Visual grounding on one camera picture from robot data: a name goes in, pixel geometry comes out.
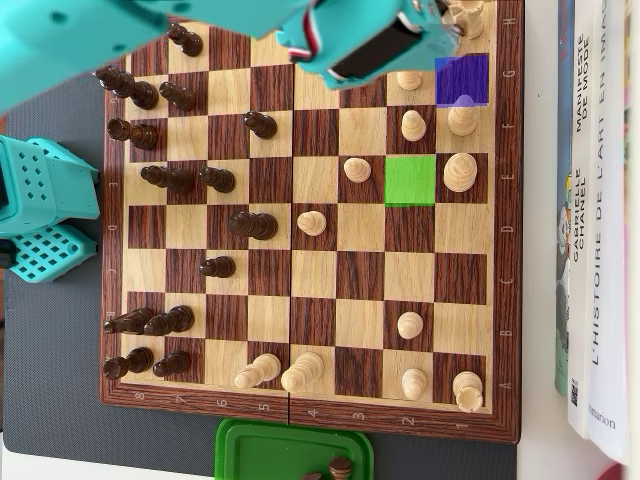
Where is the dark wooden chess king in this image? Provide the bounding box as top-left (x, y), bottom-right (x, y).
top-left (140, 165), bottom-right (196, 195)

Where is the dark grey mat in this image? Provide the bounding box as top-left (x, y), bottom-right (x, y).
top-left (0, 99), bottom-right (519, 480)

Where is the red white black servo cable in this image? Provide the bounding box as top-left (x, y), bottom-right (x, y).
top-left (287, 2), bottom-right (326, 64)

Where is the light wooden chess knight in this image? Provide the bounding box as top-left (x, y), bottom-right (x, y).
top-left (443, 0), bottom-right (471, 37)

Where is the pink round object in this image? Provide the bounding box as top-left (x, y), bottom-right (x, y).
top-left (597, 462), bottom-right (640, 480)

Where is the illustrated thin comic book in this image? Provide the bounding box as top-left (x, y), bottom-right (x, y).
top-left (553, 0), bottom-right (576, 399)

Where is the light wooden chess queen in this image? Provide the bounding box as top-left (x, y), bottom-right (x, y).
top-left (280, 351), bottom-right (326, 394)

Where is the teal perforated robot base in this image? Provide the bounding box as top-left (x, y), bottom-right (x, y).
top-left (0, 135), bottom-right (101, 285)

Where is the wooden chessboard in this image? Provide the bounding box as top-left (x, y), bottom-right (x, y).
top-left (98, 0), bottom-right (525, 445)

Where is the dark wooden chess rook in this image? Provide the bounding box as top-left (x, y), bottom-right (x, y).
top-left (102, 346), bottom-right (155, 380)
top-left (107, 117), bottom-right (159, 150)

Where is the white Gabrielle Chanel book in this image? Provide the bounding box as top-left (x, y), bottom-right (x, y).
top-left (567, 0), bottom-right (601, 441)

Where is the white art history book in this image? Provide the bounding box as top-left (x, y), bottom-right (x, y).
top-left (587, 0), bottom-right (632, 464)

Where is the dark wooden chess bishop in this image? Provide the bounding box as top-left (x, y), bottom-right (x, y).
top-left (103, 307), bottom-right (155, 335)
top-left (94, 67), bottom-right (160, 110)

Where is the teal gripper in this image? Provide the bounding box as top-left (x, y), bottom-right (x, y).
top-left (277, 0), bottom-right (464, 91)

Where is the dark wooden chess queen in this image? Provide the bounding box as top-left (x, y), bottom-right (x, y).
top-left (227, 211), bottom-right (279, 241)

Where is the dark wooden chess pawn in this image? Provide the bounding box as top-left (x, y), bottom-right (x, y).
top-left (199, 256), bottom-right (237, 280)
top-left (167, 22), bottom-right (204, 57)
top-left (152, 351), bottom-right (192, 378)
top-left (243, 110), bottom-right (278, 140)
top-left (158, 81), bottom-right (196, 112)
top-left (198, 166), bottom-right (236, 194)

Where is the light wooden chess rook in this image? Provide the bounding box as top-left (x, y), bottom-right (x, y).
top-left (452, 370), bottom-right (485, 413)
top-left (459, 0), bottom-right (487, 41)

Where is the green plastic tray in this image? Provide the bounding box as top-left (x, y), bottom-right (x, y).
top-left (213, 417), bottom-right (374, 480)

